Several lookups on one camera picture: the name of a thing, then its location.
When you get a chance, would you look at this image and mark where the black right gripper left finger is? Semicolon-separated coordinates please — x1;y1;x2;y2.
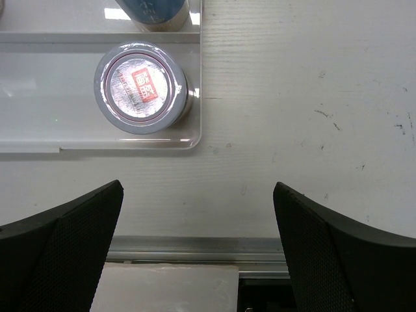
1;180;124;311

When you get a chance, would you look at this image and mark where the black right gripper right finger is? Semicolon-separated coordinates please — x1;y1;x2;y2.
273;182;415;311

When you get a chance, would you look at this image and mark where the short white-lid jar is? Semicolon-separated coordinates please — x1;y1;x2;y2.
94;41;194;135

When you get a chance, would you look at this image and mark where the tall silver-lid jar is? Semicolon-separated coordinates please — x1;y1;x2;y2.
117;0;190;32

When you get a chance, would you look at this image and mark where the white tiered organizer tray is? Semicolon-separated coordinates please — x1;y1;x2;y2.
1;1;203;153

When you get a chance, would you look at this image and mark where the aluminium front rail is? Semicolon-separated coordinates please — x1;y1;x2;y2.
107;236;289;279

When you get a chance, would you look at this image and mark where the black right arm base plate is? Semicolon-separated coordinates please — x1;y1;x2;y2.
237;278;298;312

